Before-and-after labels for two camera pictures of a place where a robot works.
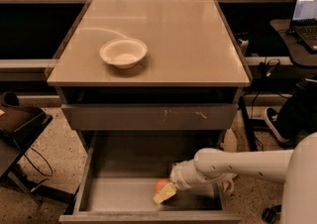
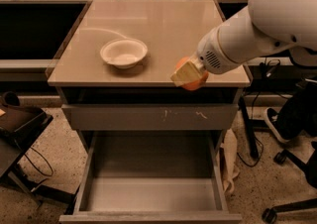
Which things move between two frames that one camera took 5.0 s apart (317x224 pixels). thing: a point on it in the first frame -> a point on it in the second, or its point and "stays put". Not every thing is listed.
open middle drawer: (118, 170) stays put
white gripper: (180, 177) -> (208, 53)
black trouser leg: (298, 115) stays put
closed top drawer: (151, 117) stays put
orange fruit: (160, 182) -> (193, 84)
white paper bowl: (123, 53) stays put
